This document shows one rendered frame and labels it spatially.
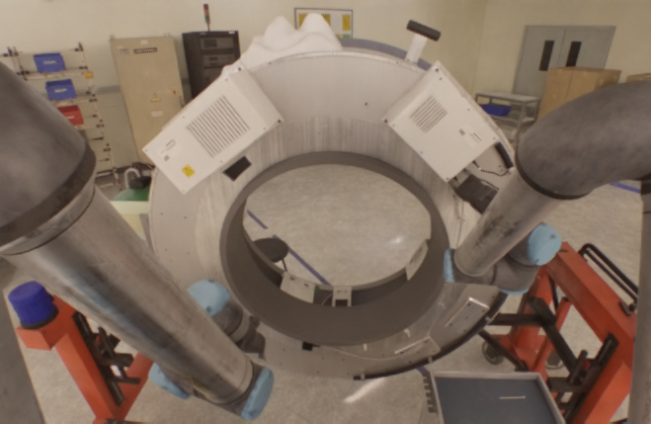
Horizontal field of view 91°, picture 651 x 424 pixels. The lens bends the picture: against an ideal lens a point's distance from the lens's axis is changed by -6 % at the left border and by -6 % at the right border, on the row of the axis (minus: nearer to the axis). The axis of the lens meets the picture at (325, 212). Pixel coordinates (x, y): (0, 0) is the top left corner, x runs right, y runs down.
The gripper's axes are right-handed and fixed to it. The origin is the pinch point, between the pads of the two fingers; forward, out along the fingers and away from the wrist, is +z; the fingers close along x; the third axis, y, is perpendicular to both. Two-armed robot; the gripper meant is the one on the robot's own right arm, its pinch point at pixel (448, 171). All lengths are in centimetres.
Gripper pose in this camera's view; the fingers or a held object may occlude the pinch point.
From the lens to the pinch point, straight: 111.0
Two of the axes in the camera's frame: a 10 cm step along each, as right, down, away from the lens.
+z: -3.5, -5.5, 7.5
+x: 6.7, -7.1, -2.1
